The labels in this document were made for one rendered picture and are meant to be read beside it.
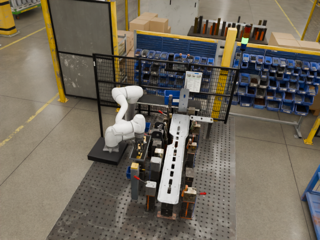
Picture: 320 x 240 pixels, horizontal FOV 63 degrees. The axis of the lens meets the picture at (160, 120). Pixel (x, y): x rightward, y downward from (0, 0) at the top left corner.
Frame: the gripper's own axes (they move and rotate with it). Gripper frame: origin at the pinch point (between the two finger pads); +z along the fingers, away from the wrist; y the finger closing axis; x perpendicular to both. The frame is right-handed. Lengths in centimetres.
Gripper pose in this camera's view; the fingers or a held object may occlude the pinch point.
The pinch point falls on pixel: (139, 152)
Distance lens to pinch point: 246.9
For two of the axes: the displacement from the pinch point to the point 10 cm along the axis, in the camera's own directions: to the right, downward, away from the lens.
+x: 1.6, -5.7, 8.1
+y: 9.9, 1.3, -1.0
